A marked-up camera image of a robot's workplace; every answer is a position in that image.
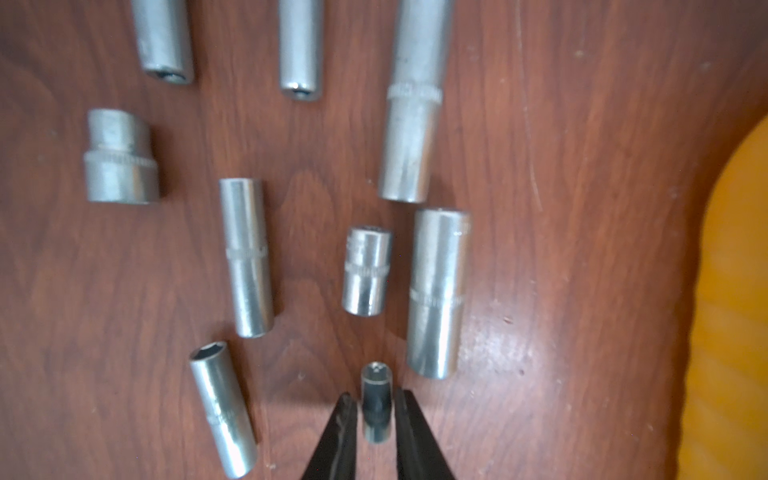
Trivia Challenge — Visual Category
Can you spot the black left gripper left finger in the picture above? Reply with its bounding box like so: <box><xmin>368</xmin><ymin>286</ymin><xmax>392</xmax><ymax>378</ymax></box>
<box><xmin>301</xmin><ymin>392</ymin><xmax>358</xmax><ymax>480</ymax></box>

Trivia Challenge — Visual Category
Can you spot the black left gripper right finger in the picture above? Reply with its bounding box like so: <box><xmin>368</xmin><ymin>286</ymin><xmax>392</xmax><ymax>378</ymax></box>
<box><xmin>394</xmin><ymin>388</ymin><xmax>456</xmax><ymax>480</ymax></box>

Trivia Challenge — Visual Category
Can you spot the short silver socket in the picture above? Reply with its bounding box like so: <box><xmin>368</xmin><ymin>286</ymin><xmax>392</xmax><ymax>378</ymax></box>
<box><xmin>342</xmin><ymin>225</ymin><xmax>393</xmax><ymax>317</ymax></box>

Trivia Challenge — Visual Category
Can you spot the yellow plastic storage box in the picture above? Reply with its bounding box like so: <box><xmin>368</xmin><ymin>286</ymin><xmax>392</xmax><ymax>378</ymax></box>
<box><xmin>677</xmin><ymin>121</ymin><xmax>767</xmax><ymax>479</ymax></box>

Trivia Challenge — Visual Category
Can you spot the wide short socket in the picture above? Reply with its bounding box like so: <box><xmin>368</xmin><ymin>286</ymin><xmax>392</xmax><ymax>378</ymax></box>
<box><xmin>83</xmin><ymin>109</ymin><xmax>160</xmax><ymax>205</ymax></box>

